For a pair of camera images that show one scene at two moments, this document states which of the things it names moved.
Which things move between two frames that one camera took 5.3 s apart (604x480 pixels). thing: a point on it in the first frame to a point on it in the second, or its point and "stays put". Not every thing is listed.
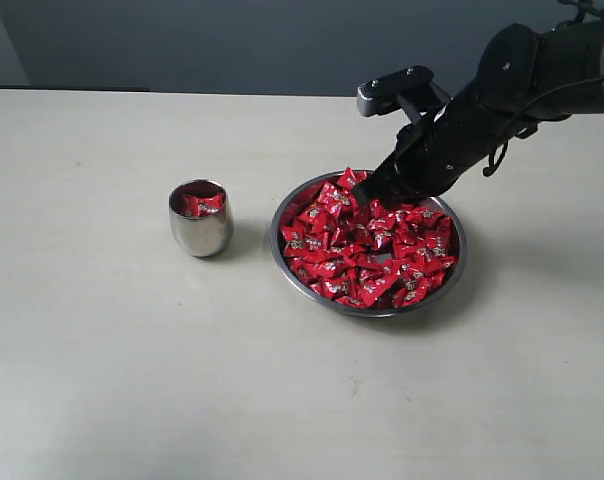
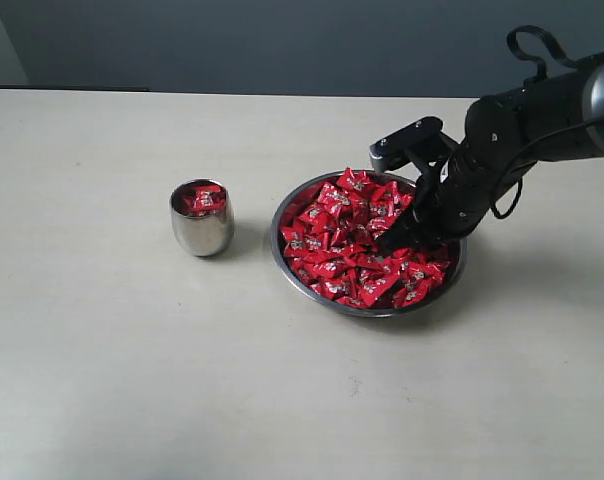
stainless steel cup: [201, 217] stays put
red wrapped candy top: [349, 178] stays put
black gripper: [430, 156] to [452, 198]
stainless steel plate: [341, 257] stays put
